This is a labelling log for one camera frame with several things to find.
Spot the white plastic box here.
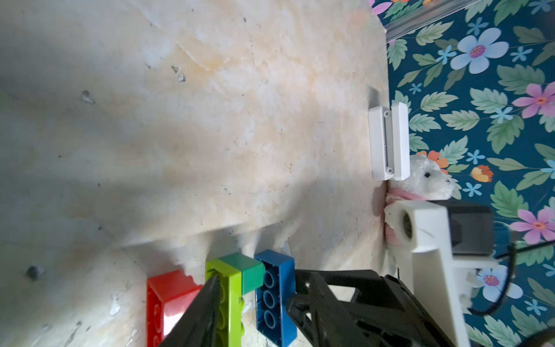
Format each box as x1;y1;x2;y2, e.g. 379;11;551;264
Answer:
368;102;410;182

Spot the red lego brick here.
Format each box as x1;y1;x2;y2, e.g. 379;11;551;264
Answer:
145;270;203;347

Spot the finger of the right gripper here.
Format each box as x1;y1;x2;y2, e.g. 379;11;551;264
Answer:
286;270;453;346

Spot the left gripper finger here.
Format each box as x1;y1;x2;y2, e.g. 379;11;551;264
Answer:
160;276;221;347

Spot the lime green lego brick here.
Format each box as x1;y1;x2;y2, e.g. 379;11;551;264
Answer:
205;260;245;347

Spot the blue lego brick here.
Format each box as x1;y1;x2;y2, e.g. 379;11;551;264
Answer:
254;250;297;346

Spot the white teddy bear pink shirt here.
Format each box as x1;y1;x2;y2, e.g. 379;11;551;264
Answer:
384;154;456;248

